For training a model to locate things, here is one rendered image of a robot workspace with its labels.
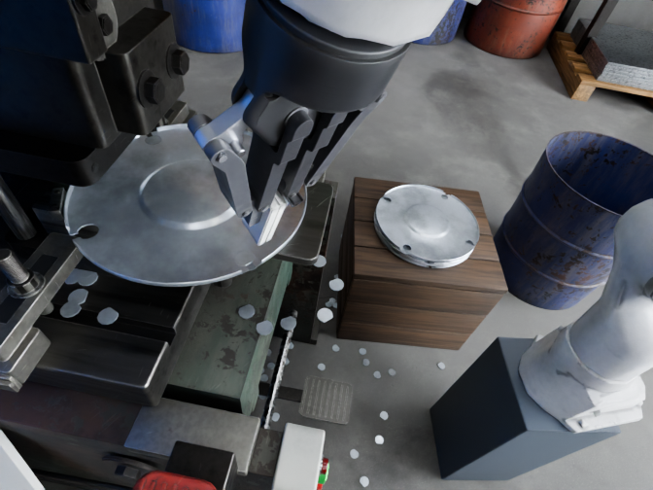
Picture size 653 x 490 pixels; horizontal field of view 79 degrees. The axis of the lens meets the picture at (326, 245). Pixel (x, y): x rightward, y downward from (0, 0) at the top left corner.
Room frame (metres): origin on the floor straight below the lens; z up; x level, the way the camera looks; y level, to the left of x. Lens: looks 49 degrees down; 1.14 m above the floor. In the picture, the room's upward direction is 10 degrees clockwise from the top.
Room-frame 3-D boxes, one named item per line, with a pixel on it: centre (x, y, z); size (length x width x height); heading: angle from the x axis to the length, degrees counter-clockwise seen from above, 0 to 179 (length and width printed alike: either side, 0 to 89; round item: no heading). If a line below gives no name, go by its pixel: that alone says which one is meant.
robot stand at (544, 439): (0.36, -0.48, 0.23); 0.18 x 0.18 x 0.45; 8
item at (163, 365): (0.36, 0.30, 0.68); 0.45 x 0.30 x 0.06; 178
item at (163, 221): (0.36, 0.18, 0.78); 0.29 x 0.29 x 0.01
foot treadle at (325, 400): (0.36, 0.17, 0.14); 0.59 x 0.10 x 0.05; 88
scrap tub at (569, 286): (1.05, -0.82, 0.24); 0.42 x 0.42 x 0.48
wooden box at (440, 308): (0.81, -0.26, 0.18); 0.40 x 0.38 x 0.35; 95
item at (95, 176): (0.36, 0.31, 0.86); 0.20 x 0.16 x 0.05; 178
